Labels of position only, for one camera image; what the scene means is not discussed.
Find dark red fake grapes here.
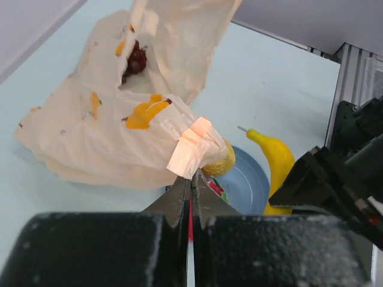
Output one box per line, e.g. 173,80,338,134
121,40,147,84

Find aluminium frame rail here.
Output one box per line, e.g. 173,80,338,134
232,20,382,147

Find translucent orange plastic bag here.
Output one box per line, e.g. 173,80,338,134
14,1,240,190

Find blue plate with bear print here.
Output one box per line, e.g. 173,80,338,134
215,146,270,215

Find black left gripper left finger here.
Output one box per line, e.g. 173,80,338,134
1,177,191,286

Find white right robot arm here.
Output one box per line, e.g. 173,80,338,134
269,98,382,248

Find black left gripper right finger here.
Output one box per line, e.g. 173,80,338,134
191,172,372,286

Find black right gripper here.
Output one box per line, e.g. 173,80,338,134
269,145,382,248

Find red fake dragon fruit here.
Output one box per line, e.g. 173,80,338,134
189,175,228,242

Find yellow fake lemon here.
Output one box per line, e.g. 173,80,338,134
202,139,236,176

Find yellow fake banana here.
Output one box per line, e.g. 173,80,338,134
238,126,295,198

